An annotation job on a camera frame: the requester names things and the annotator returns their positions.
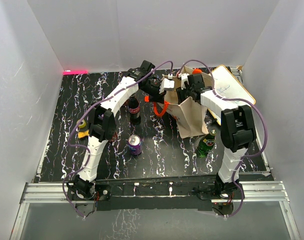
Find beige canvas bag orange handles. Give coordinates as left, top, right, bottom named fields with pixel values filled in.
left=144, top=66, right=216, bottom=140

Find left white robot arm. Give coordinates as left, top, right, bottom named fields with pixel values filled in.
left=68, top=60, right=166, bottom=200

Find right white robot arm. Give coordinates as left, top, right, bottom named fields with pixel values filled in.
left=176, top=73, right=256, bottom=199

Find glass cola bottle red cap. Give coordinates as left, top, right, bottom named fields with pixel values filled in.
left=127, top=96, right=141, bottom=125

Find green glass bottle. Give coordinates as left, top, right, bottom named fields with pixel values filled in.
left=196, top=129, right=217, bottom=158

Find purple soda can front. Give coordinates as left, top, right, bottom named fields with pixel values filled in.
left=127, top=134, right=142, bottom=156

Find red cola can left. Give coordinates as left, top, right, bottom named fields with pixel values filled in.
left=109, top=131, right=118, bottom=142

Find yellow tape roll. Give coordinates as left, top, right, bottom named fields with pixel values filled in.
left=77, top=119, right=87, bottom=129

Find pink marker strip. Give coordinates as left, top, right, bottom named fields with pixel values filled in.
left=63, top=70, right=88, bottom=76

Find yellow bow-shaped sponge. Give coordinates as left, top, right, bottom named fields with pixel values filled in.
left=77, top=130, right=89, bottom=139

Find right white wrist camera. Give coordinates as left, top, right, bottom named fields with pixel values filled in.
left=178, top=73, right=190, bottom=90

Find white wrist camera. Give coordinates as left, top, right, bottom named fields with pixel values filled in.
left=159, top=74, right=175, bottom=94
left=178, top=73, right=190, bottom=90

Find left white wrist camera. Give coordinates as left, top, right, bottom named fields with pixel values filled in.
left=159, top=74, right=175, bottom=94

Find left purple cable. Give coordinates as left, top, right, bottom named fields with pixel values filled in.
left=61, top=60, right=174, bottom=218

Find purple cable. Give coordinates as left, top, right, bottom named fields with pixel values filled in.
left=178, top=59, right=269, bottom=218
left=61, top=60, right=174, bottom=218

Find white board wooden frame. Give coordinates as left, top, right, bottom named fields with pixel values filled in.
left=208, top=65, right=256, bottom=125

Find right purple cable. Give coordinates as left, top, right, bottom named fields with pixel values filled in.
left=178, top=59, right=269, bottom=218

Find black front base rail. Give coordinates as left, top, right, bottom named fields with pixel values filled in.
left=65, top=175, right=245, bottom=211

